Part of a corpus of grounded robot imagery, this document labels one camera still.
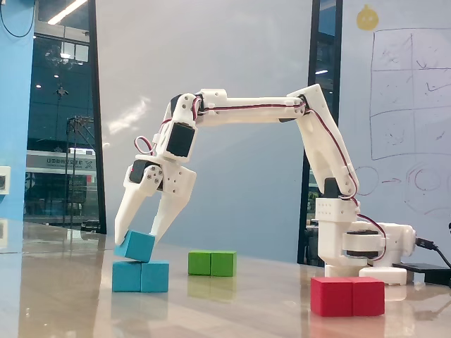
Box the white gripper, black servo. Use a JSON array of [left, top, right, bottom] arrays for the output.
[[114, 154, 197, 246]]

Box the small blue cube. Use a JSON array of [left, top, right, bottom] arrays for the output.
[[113, 229, 156, 263]]

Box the blue rectangular block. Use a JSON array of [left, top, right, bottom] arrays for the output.
[[111, 260, 170, 294]]

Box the green rectangular block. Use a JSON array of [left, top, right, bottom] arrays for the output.
[[187, 249, 237, 278]]

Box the red rectangular block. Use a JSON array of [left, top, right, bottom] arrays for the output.
[[309, 276, 386, 318]]

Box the white sign with lettering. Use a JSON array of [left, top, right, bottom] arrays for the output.
[[26, 150, 98, 174]]

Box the ceiling light strip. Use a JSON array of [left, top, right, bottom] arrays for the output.
[[47, 0, 89, 25]]

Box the yellow round sticker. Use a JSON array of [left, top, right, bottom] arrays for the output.
[[355, 4, 381, 32]]

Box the flat black box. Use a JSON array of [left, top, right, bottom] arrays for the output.
[[392, 262, 451, 287]]

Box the looped gripper servo cable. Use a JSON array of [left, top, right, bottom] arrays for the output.
[[135, 136, 156, 156]]

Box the thin black window post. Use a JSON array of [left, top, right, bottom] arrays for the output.
[[87, 0, 108, 235]]

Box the forearm servo cable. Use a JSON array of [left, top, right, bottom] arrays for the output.
[[195, 96, 307, 117]]

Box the white wall box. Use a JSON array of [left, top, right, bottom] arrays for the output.
[[0, 165, 12, 195]]

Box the upper arm servo cable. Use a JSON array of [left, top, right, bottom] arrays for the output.
[[304, 105, 361, 212]]

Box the thin black hanging cable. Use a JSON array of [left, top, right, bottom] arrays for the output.
[[0, 0, 38, 38]]

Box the wide black window frame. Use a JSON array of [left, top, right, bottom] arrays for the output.
[[297, 0, 343, 265]]

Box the base servo cable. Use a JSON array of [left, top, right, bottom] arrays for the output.
[[356, 211, 388, 262]]

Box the black plug with cable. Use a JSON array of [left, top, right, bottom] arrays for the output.
[[414, 237, 451, 268]]

